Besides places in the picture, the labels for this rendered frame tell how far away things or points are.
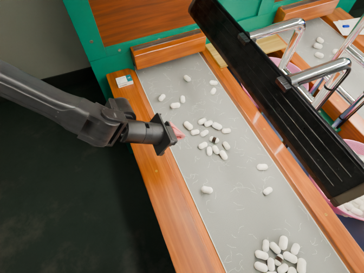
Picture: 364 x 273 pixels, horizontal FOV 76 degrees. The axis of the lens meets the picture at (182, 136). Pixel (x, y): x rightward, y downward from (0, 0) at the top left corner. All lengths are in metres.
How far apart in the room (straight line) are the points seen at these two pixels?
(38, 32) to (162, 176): 1.45
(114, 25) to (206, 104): 0.43
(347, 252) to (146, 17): 0.95
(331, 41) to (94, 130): 1.15
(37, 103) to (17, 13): 1.38
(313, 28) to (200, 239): 1.13
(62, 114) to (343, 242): 0.76
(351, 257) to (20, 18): 1.95
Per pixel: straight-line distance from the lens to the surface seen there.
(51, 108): 0.51
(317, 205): 0.80
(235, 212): 0.74
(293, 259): 0.74
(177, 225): 0.69
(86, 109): 0.50
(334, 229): 0.81
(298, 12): 1.26
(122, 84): 0.94
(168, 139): 0.58
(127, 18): 0.92
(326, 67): 0.56
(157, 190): 0.72
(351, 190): 0.46
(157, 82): 0.98
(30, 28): 1.91
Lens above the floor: 1.44
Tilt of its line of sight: 59 degrees down
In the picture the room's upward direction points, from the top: straight up
